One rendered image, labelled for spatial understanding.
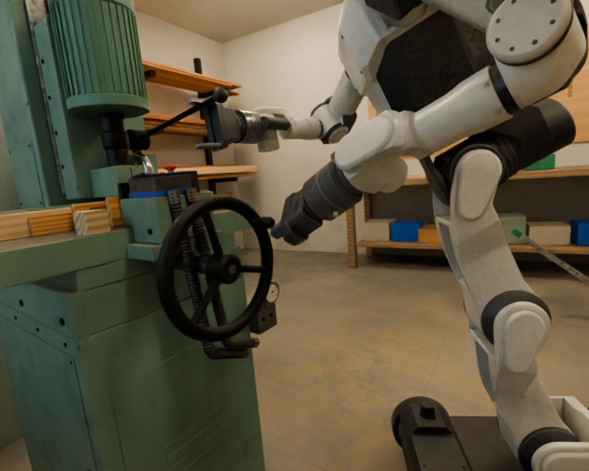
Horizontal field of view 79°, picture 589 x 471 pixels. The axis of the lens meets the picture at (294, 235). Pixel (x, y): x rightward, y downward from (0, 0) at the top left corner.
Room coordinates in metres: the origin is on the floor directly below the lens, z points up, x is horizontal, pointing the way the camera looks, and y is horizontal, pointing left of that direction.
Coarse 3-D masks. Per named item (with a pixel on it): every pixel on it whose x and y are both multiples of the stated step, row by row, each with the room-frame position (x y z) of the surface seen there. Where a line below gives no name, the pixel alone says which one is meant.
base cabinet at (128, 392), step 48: (240, 288) 0.95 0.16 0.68; (0, 336) 0.97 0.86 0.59; (48, 336) 0.72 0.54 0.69; (96, 336) 0.65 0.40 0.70; (144, 336) 0.72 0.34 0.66; (240, 336) 0.93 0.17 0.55; (48, 384) 0.75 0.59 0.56; (96, 384) 0.64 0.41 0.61; (144, 384) 0.71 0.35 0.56; (192, 384) 0.80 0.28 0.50; (240, 384) 0.92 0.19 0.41; (48, 432) 0.80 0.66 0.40; (96, 432) 0.62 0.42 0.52; (144, 432) 0.69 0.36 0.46; (192, 432) 0.78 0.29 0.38; (240, 432) 0.90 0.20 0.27
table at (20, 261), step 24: (216, 216) 0.91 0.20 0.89; (240, 216) 0.98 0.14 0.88; (24, 240) 0.67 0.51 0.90; (48, 240) 0.65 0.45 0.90; (72, 240) 0.64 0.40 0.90; (96, 240) 0.67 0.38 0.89; (120, 240) 0.71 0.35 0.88; (192, 240) 0.73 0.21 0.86; (0, 264) 0.56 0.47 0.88; (24, 264) 0.58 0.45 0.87; (48, 264) 0.61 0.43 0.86; (72, 264) 0.64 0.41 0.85; (96, 264) 0.67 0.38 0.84
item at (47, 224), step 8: (40, 216) 0.74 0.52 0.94; (48, 216) 0.75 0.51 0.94; (56, 216) 0.76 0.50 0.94; (64, 216) 0.78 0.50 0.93; (72, 216) 0.79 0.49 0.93; (32, 224) 0.73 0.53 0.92; (40, 224) 0.74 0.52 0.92; (48, 224) 0.75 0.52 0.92; (56, 224) 0.76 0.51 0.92; (64, 224) 0.77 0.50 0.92; (72, 224) 0.79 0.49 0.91; (32, 232) 0.74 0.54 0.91; (40, 232) 0.74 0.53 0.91; (48, 232) 0.75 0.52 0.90; (56, 232) 0.76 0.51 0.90
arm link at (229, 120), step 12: (204, 108) 0.95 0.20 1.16; (216, 108) 0.92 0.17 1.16; (228, 108) 0.95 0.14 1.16; (216, 120) 0.92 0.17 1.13; (228, 120) 0.94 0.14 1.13; (240, 120) 0.97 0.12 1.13; (252, 120) 0.99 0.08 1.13; (216, 132) 0.94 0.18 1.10; (228, 132) 0.93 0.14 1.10; (240, 132) 0.98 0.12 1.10; (252, 132) 0.99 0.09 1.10; (228, 144) 0.93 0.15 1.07
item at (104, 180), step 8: (104, 168) 0.87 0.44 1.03; (112, 168) 0.85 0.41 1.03; (120, 168) 0.85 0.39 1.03; (128, 168) 0.86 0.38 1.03; (136, 168) 0.88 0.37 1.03; (96, 176) 0.90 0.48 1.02; (104, 176) 0.88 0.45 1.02; (112, 176) 0.85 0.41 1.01; (120, 176) 0.84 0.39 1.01; (128, 176) 0.86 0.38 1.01; (96, 184) 0.90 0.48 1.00; (104, 184) 0.88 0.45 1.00; (112, 184) 0.86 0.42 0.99; (96, 192) 0.91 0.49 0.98; (104, 192) 0.88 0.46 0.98; (112, 192) 0.86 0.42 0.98
